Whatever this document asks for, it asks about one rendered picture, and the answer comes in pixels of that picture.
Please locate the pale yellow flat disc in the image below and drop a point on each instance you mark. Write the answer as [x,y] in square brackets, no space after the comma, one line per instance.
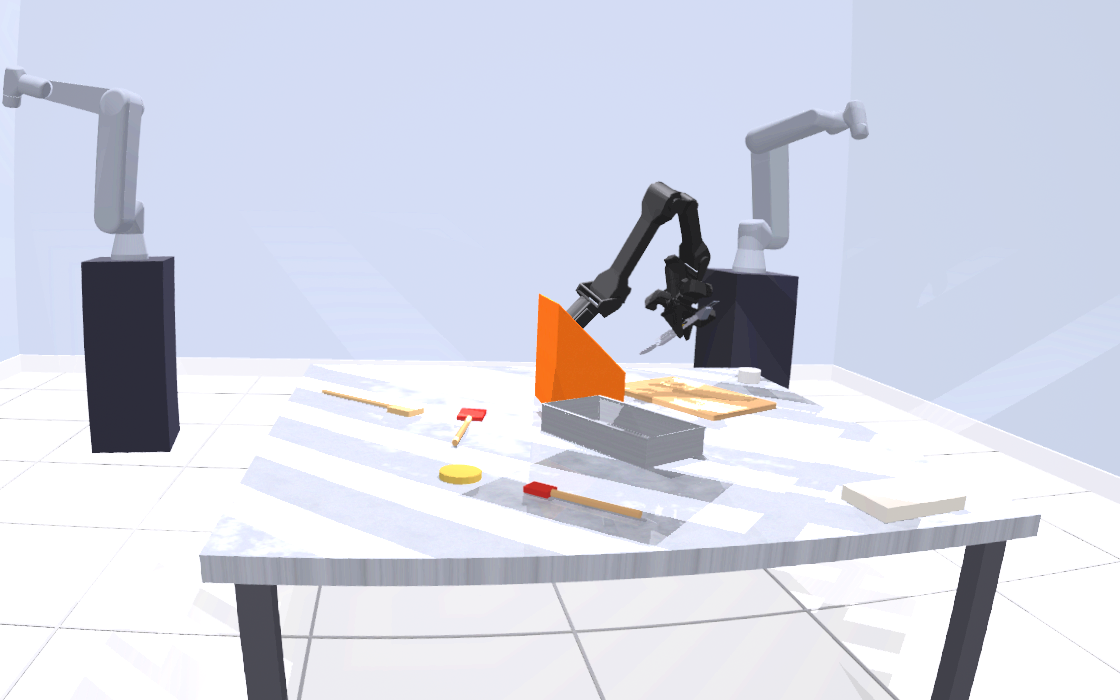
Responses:
[452,474]

